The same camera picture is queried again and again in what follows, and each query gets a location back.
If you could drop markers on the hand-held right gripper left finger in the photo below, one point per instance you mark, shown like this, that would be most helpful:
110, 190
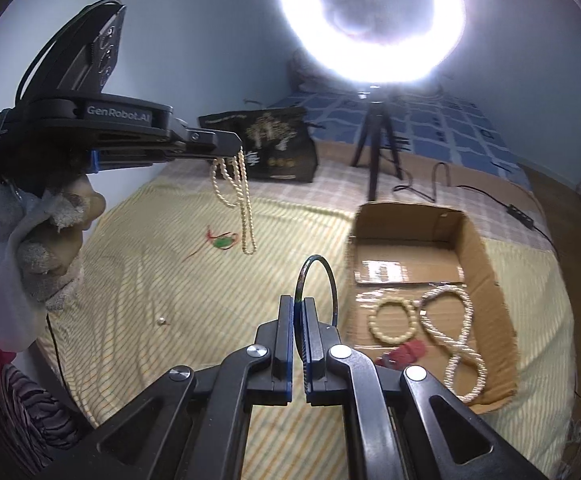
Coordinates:
286, 360

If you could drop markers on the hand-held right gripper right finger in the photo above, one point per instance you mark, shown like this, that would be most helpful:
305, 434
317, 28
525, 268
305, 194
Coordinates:
310, 360

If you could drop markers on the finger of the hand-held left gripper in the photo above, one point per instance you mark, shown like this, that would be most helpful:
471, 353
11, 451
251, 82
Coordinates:
210, 142

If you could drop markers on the red and gold bangle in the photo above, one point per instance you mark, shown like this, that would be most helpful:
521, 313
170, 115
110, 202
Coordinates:
410, 350

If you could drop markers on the dark metal bangle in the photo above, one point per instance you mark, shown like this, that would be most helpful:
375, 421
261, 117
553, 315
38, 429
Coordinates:
315, 258

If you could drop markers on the cardboard box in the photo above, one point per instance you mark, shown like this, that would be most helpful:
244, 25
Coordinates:
480, 280

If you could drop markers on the person's left hand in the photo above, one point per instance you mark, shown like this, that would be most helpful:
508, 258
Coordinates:
35, 240

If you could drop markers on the black printed bag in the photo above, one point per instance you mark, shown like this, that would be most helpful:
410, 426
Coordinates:
270, 155

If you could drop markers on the plaid bed sheet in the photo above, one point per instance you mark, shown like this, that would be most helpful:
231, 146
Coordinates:
330, 180

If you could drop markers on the yellow striped bed sheet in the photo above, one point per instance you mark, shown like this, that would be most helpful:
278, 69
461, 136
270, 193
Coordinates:
170, 270

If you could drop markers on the black tripod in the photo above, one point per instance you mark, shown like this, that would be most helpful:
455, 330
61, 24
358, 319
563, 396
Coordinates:
376, 125

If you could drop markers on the blue patterned blanket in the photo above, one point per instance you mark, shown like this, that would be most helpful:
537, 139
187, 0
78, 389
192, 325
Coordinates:
445, 125

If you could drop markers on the person's striped clothing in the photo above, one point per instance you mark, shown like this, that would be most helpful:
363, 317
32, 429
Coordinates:
35, 410

